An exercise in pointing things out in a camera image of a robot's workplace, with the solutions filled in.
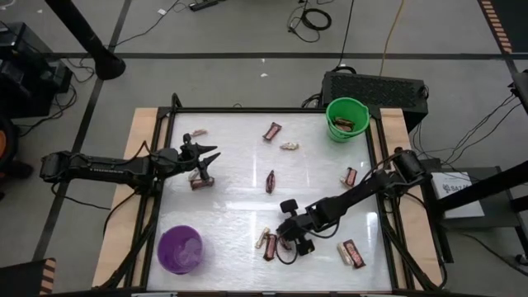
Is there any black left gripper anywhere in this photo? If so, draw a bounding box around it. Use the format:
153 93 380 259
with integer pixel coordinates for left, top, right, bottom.
158 132 222 182

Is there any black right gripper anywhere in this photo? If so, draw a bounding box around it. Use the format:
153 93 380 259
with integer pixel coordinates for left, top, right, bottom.
276 198 323 257

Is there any purple halloween bucket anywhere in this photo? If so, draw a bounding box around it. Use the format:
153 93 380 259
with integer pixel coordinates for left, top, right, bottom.
157 224 205 276

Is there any green halloween bucket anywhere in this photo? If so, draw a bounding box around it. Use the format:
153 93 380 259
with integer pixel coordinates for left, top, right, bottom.
325 97 371 144

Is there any wooden side board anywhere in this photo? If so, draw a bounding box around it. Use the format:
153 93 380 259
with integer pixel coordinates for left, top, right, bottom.
370 107 445 290
91 107 171 289

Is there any black pole stand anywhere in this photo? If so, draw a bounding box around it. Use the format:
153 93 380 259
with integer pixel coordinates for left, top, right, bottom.
44 0 127 82

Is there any black power strip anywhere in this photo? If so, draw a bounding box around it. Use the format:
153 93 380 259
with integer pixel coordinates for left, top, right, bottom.
188 0 219 12

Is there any black perforated computer case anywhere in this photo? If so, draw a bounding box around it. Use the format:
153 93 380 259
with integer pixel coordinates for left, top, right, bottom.
320 70 430 133

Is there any white labelled box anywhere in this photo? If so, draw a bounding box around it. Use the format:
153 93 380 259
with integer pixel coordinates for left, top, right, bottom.
431 171 486 219

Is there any black equipment stack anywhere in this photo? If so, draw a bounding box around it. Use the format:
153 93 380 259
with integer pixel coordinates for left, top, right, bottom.
0 21 74 119

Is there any orange black wheel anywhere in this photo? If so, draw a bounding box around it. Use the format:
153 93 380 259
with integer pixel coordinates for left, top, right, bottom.
0 115 20 182

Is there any black diagonal beam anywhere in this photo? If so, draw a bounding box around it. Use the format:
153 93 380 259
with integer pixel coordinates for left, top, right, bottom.
436 159 528 215

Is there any black mat striped edge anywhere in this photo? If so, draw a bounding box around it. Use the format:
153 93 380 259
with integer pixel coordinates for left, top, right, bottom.
0 257 57 297
478 0 528 54

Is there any black stand corner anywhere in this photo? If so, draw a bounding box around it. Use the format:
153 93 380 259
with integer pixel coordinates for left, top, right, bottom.
510 68 528 116

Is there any black table frame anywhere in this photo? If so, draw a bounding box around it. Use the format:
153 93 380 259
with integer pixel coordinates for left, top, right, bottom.
101 92 449 295

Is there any coiled black cable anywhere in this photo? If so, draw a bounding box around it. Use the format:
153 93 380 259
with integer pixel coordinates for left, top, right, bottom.
287 0 333 44

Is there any thin black floor cable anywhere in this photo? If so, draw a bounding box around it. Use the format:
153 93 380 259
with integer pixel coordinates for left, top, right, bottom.
332 0 356 73

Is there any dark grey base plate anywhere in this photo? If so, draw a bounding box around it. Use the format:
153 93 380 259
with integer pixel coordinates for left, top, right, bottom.
424 166 528 229

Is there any yellow floor cable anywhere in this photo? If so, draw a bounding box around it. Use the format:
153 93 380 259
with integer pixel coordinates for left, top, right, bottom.
378 0 406 78

